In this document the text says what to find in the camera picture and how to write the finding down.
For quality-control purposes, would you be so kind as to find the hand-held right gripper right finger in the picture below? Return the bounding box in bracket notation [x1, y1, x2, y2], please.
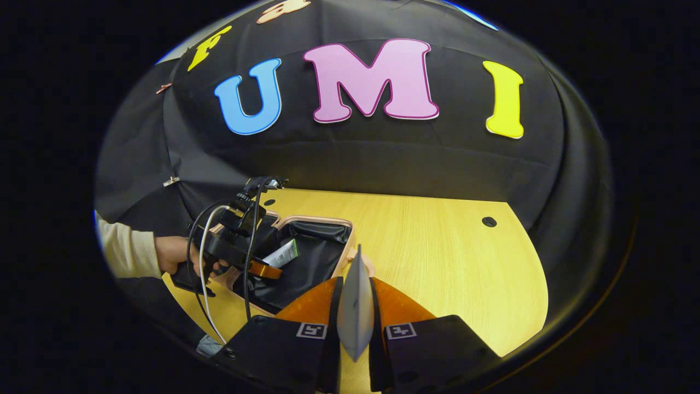
[369, 276, 501, 393]

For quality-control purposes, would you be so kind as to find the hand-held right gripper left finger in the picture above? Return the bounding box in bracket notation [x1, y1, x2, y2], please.
[210, 276, 345, 394]

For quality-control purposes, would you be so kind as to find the green white skin care tube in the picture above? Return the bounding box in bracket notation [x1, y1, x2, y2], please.
[261, 238, 299, 269]

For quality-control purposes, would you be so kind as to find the pink suitcase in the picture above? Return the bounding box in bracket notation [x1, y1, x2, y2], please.
[210, 215, 376, 319]

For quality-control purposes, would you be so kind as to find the pale grey object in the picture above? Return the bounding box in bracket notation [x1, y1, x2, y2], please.
[196, 334, 226, 357]

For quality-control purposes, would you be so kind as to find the black backdrop cloth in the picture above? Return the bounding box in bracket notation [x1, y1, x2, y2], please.
[94, 0, 613, 351]

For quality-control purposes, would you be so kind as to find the black cable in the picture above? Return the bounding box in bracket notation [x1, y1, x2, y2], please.
[242, 176, 277, 322]

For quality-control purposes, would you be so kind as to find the white cable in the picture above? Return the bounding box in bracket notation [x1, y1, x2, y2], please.
[198, 205, 229, 345]

